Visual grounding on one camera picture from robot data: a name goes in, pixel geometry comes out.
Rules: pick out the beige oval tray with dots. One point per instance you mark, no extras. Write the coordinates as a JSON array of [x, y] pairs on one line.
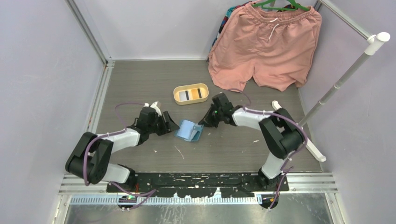
[[202, 86]]

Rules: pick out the white card in tray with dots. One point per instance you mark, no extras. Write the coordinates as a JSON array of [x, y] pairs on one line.
[[184, 95]]

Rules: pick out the blue card holder wallet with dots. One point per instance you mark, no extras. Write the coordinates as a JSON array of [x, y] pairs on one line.
[[189, 131]]

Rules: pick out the pink shorts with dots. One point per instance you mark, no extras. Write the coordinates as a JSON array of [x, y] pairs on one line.
[[275, 49]]

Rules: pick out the grey white clothes rack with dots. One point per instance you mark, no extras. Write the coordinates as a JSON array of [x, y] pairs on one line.
[[375, 43]]

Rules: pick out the green clothes hanger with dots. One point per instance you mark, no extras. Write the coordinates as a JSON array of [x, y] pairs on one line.
[[272, 5]]

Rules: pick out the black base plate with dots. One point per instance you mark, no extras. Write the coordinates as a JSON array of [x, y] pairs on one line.
[[198, 185]]

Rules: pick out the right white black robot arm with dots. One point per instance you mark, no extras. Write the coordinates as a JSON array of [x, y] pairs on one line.
[[283, 136]]

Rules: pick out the colourful patterned garment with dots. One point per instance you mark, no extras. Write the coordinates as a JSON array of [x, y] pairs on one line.
[[224, 21]]

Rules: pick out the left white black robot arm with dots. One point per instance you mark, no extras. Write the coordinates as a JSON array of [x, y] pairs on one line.
[[90, 159]]

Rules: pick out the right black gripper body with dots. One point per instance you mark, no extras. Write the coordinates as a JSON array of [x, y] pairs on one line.
[[217, 114]]

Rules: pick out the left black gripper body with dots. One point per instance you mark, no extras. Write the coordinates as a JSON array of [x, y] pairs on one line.
[[159, 127]]

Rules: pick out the aluminium frame rail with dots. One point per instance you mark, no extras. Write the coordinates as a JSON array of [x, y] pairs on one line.
[[71, 184]]

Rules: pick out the orange card in tray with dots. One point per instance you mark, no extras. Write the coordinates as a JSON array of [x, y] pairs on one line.
[[196, 94]]

